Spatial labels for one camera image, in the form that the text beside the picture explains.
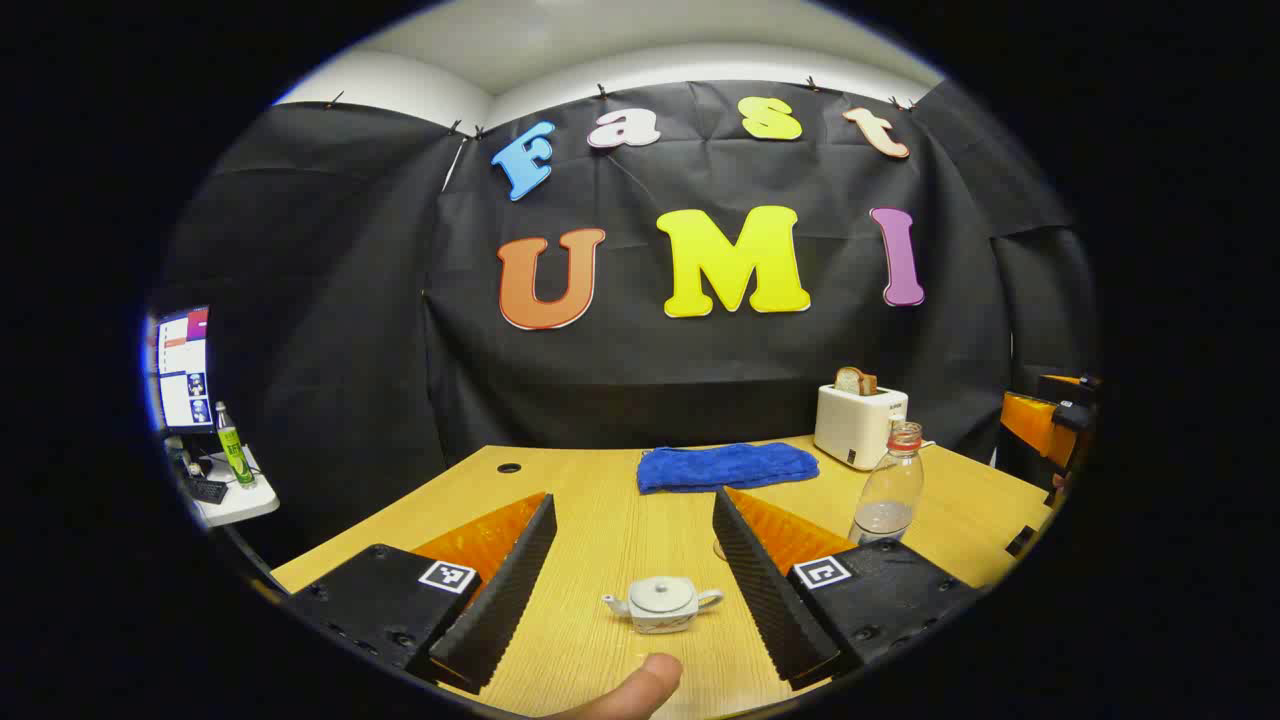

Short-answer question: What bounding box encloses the blue towel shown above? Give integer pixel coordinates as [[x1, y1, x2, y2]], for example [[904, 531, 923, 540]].
[[636, 442, 821, 495]]

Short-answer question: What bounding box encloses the black backdrop cloth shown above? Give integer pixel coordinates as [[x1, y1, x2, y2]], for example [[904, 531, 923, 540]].
[[150, 80, 1101, 541]]

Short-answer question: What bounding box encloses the clear plastic water bottle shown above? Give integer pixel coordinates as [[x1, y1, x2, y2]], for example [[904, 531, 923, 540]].
[[850, 421, 926, 546]]

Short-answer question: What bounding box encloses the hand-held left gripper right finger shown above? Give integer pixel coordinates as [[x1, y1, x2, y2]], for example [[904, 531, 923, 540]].
[[712, 487, 986, 693]]

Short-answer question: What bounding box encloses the white teacup lid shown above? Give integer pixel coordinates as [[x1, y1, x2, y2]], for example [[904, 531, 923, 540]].
[[628, 577, 698, 613]]

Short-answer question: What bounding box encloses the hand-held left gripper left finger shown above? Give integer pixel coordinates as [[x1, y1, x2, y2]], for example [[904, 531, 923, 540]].
[[290, 492, 558, 696]]

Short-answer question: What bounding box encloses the green bottle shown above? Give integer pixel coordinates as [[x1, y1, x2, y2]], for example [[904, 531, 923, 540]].
[[215, 402, 257, 489]]

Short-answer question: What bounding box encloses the computer monitor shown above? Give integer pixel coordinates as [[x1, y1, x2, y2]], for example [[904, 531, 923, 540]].
[[150, 305, 213, 433]]

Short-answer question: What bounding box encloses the white toaster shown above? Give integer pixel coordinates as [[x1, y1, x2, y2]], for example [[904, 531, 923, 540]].
[[813, 383, 909, 471]]

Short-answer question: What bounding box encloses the white side table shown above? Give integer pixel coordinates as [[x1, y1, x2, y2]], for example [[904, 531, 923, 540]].
[[185, 445, 281, 528]]

